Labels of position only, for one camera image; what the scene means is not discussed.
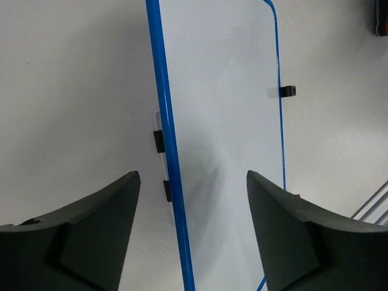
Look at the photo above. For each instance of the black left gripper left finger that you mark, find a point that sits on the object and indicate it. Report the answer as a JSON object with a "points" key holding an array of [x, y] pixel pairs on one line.
{"points": [[81, 246]]}

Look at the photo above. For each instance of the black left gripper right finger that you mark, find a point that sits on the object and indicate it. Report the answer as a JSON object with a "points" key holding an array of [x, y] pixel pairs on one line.
{"points": [[306, 247]]}

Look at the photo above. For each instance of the right whiteboard stand foot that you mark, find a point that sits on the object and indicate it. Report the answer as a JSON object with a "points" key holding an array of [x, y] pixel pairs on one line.
{"points": [[282, 92]]}

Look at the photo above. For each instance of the red whiteboard eraser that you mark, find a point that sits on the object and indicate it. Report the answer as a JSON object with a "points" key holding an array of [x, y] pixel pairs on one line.
{"points": [[381, 11]]}

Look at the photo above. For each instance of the blue framed whiteboard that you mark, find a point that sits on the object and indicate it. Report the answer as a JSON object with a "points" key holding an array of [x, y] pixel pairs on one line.
{"points": [[218, 78]]}

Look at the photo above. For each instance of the aluminium mounting rail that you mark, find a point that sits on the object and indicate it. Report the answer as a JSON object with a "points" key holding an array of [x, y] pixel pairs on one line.
{"points": [[374, 211]]}

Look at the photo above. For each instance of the white wire whiteboard stand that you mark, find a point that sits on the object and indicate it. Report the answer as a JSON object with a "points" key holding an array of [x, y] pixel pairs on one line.
{"points": [[160, 148]]}

